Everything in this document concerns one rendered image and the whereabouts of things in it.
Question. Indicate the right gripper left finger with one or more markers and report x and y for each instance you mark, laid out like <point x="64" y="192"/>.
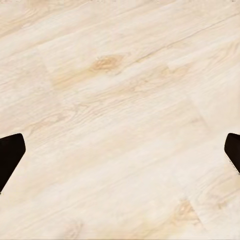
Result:
<point x="12" y="149"/>

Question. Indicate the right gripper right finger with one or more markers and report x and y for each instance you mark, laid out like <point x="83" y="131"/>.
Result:
<point x="232" y="149"/>

